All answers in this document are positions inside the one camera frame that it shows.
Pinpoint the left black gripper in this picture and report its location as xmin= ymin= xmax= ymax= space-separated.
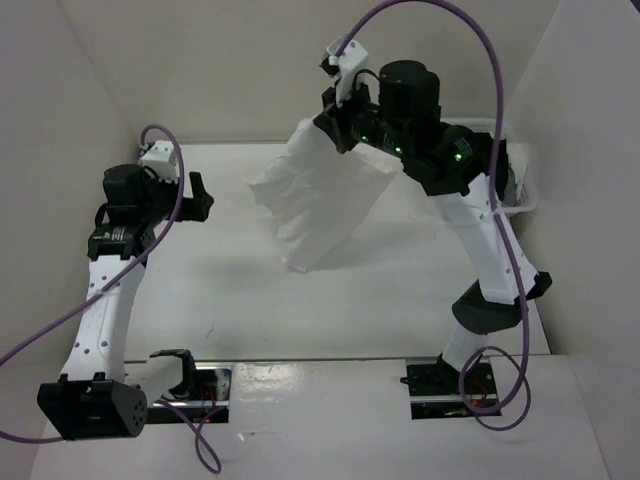
xmin=139 ymin=166 xmax=213 ymax=227

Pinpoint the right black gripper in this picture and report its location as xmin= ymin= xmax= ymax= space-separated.
xmin=311 ymin=72 xmax=407 ymax=158

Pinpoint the white pleated skirt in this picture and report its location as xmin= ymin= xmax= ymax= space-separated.
xmin=248 ymin=118 xmax=401 ymax=273

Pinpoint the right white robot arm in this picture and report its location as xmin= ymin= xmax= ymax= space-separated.
xmin=313 ymin=60 xmax=552 ymax=393

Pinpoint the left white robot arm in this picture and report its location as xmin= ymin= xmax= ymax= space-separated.
xmin=37 ymin=164 xmax=214 ymax=441

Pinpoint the white plastic laundry basket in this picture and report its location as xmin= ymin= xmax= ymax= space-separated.
xmin=442 ymin=115 xmax=541 ymax=214

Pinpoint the white garment in basket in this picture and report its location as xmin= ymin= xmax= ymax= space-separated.
xmin=507 ymin=142 xmax=530 ymax=205

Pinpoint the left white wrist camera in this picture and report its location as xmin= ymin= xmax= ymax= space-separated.
xmin=138 ymin=140 xmax=179 ymax=183

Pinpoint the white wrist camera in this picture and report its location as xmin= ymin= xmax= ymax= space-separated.
xmin=321 ymin=36 xmax=369 ymax=108
xmin=138 ymin=140 xmax=179 ymax=183

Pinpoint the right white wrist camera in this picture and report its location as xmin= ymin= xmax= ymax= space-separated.
xmin=321 ymin=36 xmax=369 ymax=108

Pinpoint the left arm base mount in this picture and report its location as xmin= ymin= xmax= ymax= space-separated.
xmin=125 ymin=356 xmax=233 ymax=425

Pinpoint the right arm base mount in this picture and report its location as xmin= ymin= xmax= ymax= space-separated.
xmin=400 ymin=358 xmax=499 ymax=420

